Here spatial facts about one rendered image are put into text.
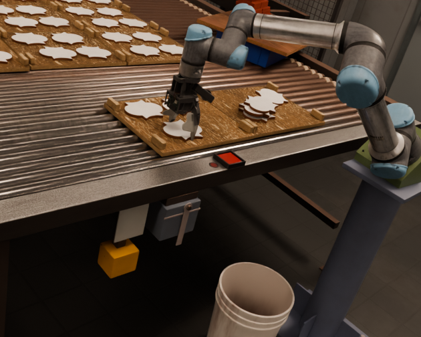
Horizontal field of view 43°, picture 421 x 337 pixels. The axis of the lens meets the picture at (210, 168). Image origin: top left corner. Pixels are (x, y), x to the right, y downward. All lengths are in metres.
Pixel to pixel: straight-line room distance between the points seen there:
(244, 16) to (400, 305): 1.86
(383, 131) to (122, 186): 0.81
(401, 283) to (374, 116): 1.66
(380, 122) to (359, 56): 0.24
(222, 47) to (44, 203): 0.68
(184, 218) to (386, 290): 1.66
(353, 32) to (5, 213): 1.05
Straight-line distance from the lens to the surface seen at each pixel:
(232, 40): 1.64
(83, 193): 1.43
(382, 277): 3.15
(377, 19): 5.13
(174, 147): 1.68
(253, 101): 2.06
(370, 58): 1.55
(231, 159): 1.71
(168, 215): 1.60
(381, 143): 1.77
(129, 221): 1.55
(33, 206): 1.37
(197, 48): 1.63
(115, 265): 1.60
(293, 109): 2.23
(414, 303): 3.09
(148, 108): 1.88
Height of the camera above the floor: 1.72
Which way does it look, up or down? 29 degrees down
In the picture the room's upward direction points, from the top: 15 degrees clockwise
